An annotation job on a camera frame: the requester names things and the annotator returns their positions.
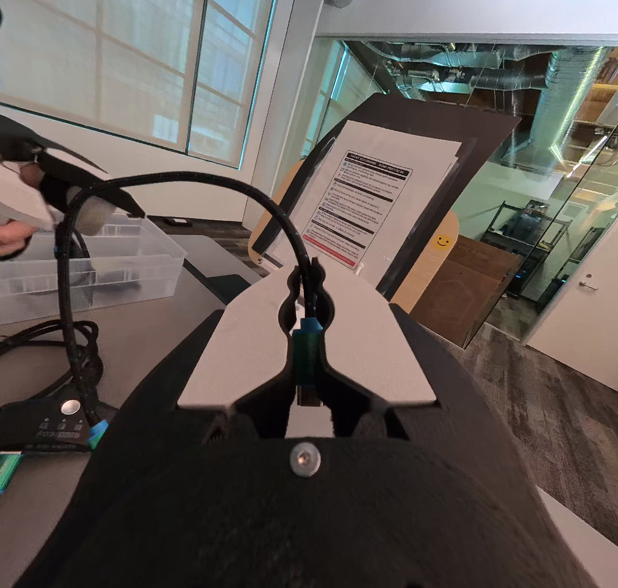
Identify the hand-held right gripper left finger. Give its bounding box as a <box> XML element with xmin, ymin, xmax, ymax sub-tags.
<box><xmin>177</xmin><ymin>265</ymin><xmax>304</xmax><ymax>411</ymax></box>

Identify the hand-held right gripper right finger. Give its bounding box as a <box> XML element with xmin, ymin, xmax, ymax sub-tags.
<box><xmin>311</xmin><ymin>258</ymin><xmax>439</xmax><ymax>409</ymax></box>

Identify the green HDMI cable plug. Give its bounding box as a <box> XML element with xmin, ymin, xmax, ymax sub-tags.
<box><xmin>54</xmin><ymin>172</ymin><xmax>323</xmax><ymax>452</ymax></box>

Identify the black switch cable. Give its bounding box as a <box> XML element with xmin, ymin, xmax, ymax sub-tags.
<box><xmin>0</xmin><ymin>320</ymin><xmax>104</xmax><ymax>405</ymax></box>

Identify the black hdmi switch box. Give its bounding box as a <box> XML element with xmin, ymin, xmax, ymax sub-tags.
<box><xmin>0</xmin><ymin>397</ymin><xmax>95</xmax><ymax>453</ymax></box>

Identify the person's left hand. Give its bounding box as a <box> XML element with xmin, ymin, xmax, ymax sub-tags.
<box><xmin>0</xmin><ymin>160</ymin><xmax>47</xmax><ymax>260</ymax></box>

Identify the brown cardboard box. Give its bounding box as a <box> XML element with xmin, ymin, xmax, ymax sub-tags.
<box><xmin>410</xmin><ymin>235</ymin><xmax>524</xmax><ymax>349</ymax></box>

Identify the clear plastic bin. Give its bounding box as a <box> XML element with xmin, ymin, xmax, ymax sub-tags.
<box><xmin>0</xmin><ymin>211</ymin><xmax>188</xmax><ymax>311</ymax></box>

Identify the framed glass window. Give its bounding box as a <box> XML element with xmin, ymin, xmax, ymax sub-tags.
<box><xmin>0</xmin><ymin>0</ymin><xmax>283</xmax><ymax>169</ymax></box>

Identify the wooden instruction board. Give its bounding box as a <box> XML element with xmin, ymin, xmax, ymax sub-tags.
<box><xmin>248</xmin><ymin>93</ymin><xmax>523</xmax><ymax>316</ymax></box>

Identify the white door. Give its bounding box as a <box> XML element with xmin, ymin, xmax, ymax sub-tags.
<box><xmin>526</xmin><ymin>226</ymin><xmax>618</xmax><ymax>391</ymax></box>

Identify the green cardboard box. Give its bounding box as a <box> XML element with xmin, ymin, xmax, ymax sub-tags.
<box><xmin>0</xmin><ymin>453</ymin><xmax>22</xmax><ymax>494</ymax></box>

